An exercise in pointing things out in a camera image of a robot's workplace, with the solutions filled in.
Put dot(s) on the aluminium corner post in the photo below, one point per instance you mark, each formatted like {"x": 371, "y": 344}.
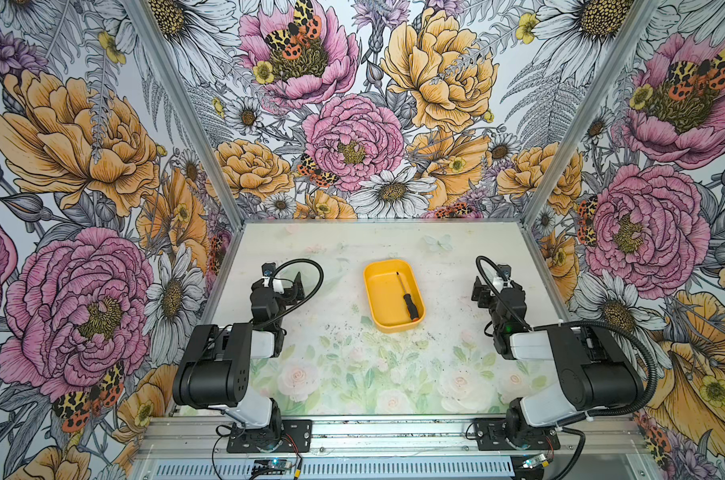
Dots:
{"x": 628, "y": 37}
{"x": 141, "y": 15}

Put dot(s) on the black handled screwdriver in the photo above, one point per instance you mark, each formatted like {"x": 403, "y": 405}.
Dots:
{"x": 408, "y": 301}

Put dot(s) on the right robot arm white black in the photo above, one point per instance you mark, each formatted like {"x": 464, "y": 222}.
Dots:
{"x": 601, "y": 370}

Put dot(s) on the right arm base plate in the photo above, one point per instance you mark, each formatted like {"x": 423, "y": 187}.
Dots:
{"x": 497, "y": 434}

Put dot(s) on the yellow plastic bin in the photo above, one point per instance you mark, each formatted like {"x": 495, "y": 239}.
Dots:
{"x": 385, "y": 295}

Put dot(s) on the right green circuit board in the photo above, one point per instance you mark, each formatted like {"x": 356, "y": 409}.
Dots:
{"x": 534, "y": 462}

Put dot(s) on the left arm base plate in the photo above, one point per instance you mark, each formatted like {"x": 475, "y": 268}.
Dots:
{"x": 292, "y": 436}

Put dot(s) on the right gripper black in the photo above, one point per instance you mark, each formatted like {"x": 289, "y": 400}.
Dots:
{"x": 483, "y": 292}

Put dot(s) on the aluminium corner post left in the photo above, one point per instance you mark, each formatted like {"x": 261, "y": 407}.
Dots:
{"x": 141, "y": 15}

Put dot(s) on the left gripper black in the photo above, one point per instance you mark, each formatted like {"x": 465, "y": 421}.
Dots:
{"x": 290, "y": 291}

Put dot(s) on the white slotted cable duct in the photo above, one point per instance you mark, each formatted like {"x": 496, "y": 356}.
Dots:
{"x": 346, "y": 468}

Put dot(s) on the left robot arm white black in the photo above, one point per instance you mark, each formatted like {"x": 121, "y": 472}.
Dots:
{"x": 214, "y": 373}

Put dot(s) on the green circuit board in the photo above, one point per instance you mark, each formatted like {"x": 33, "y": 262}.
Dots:
{"x": 274, "y": 466}
{"x": 534, "y": 462}

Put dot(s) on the aluminium corner post right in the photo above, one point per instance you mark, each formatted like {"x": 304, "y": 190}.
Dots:
{"x": 628, "y": 37}

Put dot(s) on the left green circuit board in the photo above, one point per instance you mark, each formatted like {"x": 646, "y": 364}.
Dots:
{"x": 274, "y": 466}

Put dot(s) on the aluminium front rail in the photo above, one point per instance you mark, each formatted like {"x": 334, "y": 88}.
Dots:
{"x": 196, "y": 437}

